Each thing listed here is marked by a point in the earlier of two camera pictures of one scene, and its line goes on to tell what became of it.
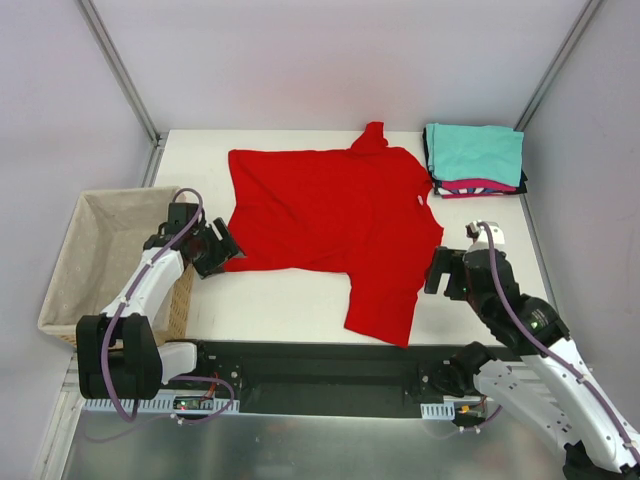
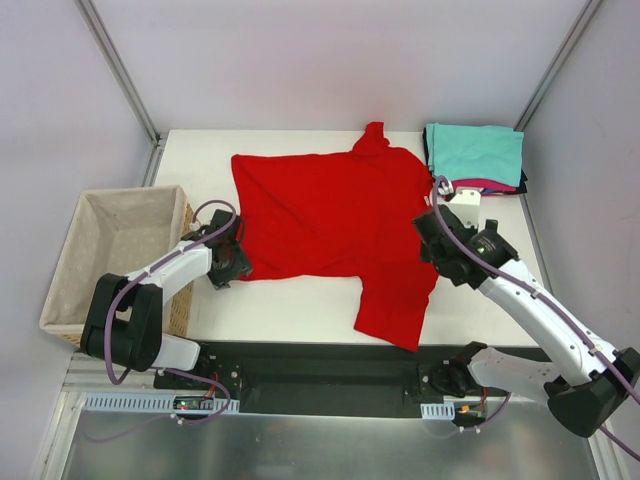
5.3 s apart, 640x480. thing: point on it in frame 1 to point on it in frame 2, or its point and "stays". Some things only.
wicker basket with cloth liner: (108, 232) stays
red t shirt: (365, 209) stays
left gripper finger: (225, 237) to (222, 277)
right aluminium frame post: (588, 13) stays
